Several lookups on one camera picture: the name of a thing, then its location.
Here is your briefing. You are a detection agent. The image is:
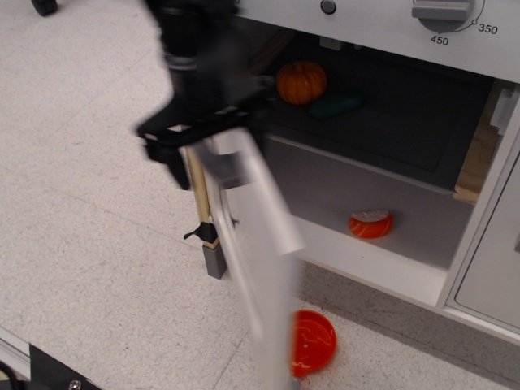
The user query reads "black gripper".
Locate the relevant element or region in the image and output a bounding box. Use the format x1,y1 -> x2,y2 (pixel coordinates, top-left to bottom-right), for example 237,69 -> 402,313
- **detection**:
136,71 -> 276,190

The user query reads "grey oven door handle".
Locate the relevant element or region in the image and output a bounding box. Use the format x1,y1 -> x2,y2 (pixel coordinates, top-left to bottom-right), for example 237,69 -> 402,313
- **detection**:
202,135 -> 255,189

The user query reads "white toy oven door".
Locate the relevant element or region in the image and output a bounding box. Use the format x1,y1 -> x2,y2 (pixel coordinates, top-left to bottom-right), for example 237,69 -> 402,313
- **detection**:
193,128 -> 304,389

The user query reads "dark grey oven shelf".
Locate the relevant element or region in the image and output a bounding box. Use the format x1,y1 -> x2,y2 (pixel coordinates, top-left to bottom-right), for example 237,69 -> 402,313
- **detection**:
264,33 -> 494,190

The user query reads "black tape strip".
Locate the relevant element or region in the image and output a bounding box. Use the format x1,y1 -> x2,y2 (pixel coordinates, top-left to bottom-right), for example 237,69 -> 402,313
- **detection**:
184,222 -> 218,244

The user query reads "orange toy pumpkin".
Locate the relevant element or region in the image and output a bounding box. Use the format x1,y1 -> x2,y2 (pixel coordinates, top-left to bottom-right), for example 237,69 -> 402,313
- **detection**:
275,61 -> 328,106

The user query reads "green toy cucumber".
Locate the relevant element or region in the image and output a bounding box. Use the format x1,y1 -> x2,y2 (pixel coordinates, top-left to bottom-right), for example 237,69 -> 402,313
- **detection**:
309,94 -> 362,119

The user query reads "toy salmon sushi piece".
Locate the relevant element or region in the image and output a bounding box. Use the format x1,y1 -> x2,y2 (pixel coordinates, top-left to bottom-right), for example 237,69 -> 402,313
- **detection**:
349,210 -> 393,239

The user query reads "white toy kitchen cabinet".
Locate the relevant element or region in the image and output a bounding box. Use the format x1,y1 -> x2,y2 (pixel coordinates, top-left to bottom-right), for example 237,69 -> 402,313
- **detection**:
238,1 -> 519,343

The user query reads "black caster wheel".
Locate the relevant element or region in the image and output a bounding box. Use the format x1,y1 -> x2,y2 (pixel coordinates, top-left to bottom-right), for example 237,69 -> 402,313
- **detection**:
31,0 -> 58,17

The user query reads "orange toy frying pan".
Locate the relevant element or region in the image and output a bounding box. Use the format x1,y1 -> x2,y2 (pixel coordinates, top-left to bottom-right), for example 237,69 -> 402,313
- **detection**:
288,310 -> 337,389

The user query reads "grey temperature knob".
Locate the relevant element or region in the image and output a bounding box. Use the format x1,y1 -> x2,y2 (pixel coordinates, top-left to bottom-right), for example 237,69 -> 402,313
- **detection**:
411,0 -> 475,33

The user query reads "white cabinet drawer door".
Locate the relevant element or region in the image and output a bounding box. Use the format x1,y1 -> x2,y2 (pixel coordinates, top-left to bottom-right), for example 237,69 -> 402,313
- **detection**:
448,139 -> 519,333

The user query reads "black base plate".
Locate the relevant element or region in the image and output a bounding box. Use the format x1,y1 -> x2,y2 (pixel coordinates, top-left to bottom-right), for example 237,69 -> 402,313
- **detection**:
24,344 -> 101,390

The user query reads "aluminium frame rail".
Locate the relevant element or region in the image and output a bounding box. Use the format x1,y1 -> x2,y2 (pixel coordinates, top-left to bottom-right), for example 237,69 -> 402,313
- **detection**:
0,327 -> 31,379

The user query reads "black cable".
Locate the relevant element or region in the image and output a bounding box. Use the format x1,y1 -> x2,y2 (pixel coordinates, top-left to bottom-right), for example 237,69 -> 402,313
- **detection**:
0,362 -> 21,390

